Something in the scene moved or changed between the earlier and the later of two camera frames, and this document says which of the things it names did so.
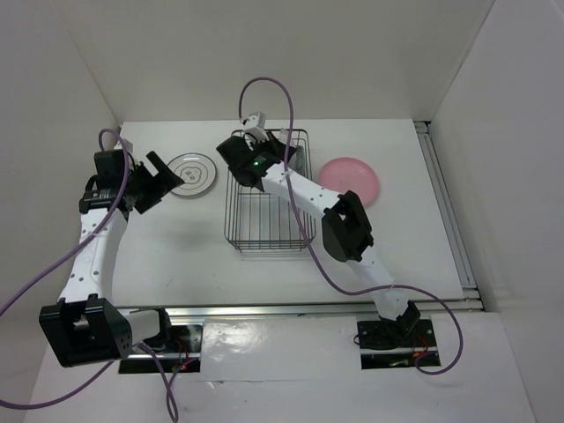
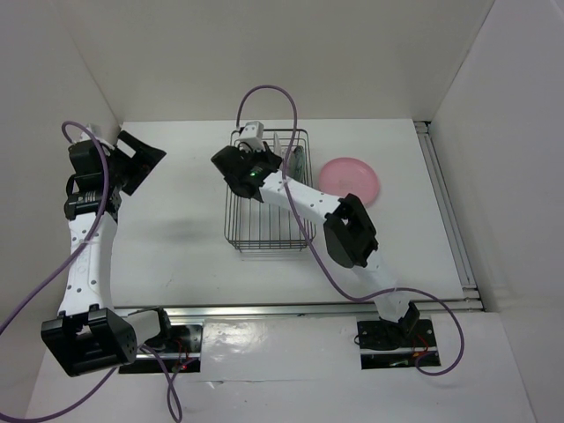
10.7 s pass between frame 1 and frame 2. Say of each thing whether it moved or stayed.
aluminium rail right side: stayed
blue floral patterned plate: stayed
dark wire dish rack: stayed
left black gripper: moved
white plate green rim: moved
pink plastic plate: stayed
